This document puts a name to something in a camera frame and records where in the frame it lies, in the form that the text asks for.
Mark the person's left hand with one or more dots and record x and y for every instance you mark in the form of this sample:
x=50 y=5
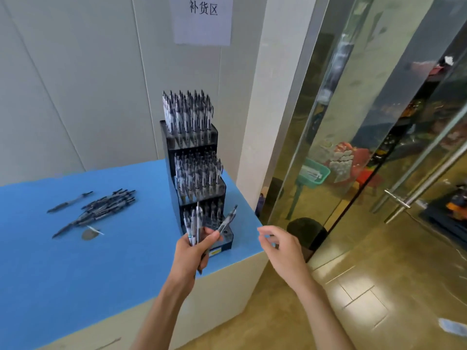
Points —
x=189 y=262

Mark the person's right hand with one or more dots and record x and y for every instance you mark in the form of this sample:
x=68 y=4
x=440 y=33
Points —
x=288 y=258

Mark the row of black pens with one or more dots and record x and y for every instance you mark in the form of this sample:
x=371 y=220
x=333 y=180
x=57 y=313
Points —
x=197 y=178
x=182 y=120
x=219 y=211

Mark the pile of black pens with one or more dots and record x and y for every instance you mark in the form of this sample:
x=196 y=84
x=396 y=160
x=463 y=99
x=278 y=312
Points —
x=109 y=205

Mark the black tiered pen display stand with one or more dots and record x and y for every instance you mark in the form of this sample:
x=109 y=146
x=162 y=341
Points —
x=168 y=153

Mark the person's left forearm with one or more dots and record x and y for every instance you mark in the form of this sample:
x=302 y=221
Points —
x=160 y=320

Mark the black round object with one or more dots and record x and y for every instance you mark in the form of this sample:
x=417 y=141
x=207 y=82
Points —
x=306 y=233

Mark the dark blue bag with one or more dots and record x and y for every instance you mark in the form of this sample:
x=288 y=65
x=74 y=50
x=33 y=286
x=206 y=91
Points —
x=259 y=205

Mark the green plastic basket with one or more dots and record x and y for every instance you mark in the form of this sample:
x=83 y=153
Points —
x=317 y=178

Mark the small round brown disc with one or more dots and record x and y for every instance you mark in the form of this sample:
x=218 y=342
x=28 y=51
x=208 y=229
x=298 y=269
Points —
x=89 y=235

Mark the blue table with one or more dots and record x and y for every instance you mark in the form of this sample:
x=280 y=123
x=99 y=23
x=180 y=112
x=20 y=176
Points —
x=73 y=280

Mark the dark goods shelf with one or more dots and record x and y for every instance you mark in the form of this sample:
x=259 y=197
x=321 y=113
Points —
x=448 y=222

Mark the white paper scrap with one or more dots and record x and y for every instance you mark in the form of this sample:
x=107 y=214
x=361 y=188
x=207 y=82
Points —
x=452 y=327

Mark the pile of colourful snack packets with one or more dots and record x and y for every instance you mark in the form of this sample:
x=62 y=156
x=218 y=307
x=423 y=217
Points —
x=458 y=204

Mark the steel framed glass partition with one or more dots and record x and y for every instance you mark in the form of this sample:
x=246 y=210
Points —
x=321 y=69

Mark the frameless glass swing door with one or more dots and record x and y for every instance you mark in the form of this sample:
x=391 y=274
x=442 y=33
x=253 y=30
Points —
x=419 y=105

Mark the white paper sign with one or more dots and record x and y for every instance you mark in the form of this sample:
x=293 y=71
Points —
x=200 y=29

